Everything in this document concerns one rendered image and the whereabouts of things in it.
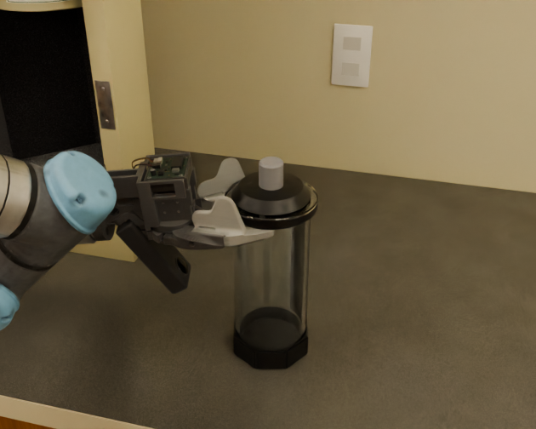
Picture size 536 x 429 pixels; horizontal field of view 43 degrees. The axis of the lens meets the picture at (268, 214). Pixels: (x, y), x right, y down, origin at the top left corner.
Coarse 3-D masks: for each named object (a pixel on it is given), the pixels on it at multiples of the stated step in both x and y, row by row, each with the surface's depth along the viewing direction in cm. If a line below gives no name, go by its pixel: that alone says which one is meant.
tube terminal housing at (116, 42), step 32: (96, 0) 86; (128, 0) 93; (96, 32) 88; (128, 32) 94; (96, 64) 91; (128, 64) 95; (96, 96) 93; (128, 96) 97; (128, 128) 98; (128, 160) 99; (128, 256) 106
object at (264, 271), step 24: (312, 192) 79; (264, 216) 74; (288, 216) 74; (312, 216) 77; (264, 240) 76; (288, 240) 77; (240, 264) 80; (264, 264) 78; (288, 264) 79; (240, 288) 82; (264, 288) 80; (288, 288) 80; (240, 312) 84; (264, 312) 82; (288, 312) 82; (240, 336) 86; (264, 336) 84; (288, 336) 84
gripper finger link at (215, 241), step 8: (176, 232) 76; (184, 232) 76; (192, 232) 76; (200, 232) 76; (168, 240) 77; (176, 240) 76; (184, 240) 75; (192, 240) 75; (200, 240) 75; (208, 240) 75; (216, 240) 75; (184, 248) 76; (192, 248) 76; (200, 248) 75; (208, 248) 75; (216, 248) 75
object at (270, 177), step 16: (272, 160) 76; (256, 176) 80; (272, 176) 76; (288, 176) 80; (240, 192) 77; (256, 192) 76; (272, 192) 76; (288, 192) 76; (304, 192) 77; (256, 208) 75; (272, 208) 75; (288, 208) 75
